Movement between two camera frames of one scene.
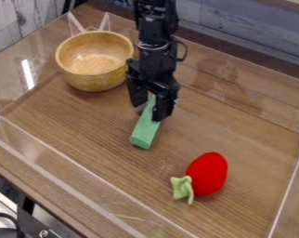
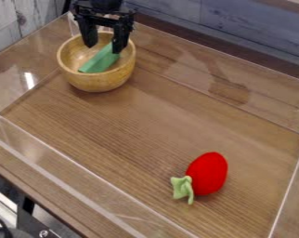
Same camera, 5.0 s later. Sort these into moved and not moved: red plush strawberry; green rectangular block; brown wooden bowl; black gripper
Moved: green rectangular block; black gripper
Not moved: brown wooden bowl; red plush strawberry
